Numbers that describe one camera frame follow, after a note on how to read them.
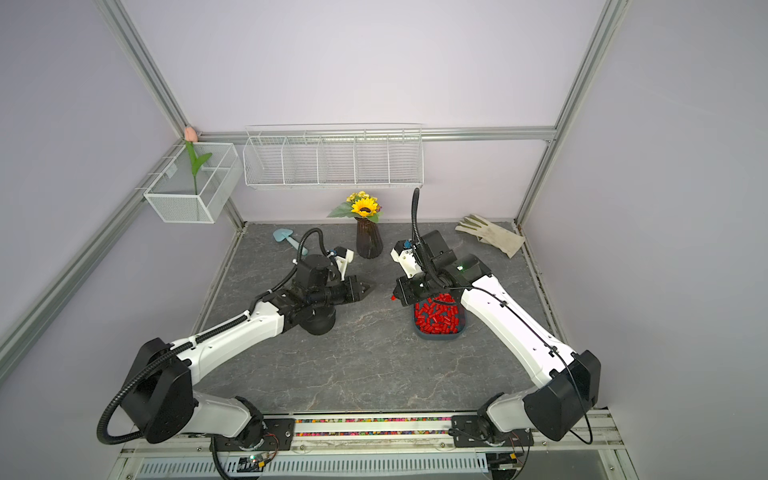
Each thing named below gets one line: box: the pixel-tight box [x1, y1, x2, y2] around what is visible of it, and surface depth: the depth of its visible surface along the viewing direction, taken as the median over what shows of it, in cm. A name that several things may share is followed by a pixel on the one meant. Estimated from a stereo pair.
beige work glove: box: [455, 214, 526, 259], surface depth 118 cm
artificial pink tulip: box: [184, 126, 213, 195], surface depth 92 cm
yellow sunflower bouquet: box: [327, 191, 384, 224], surface depth 93 cm
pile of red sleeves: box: [414, 293, 459, 334], surface depth 95 cm
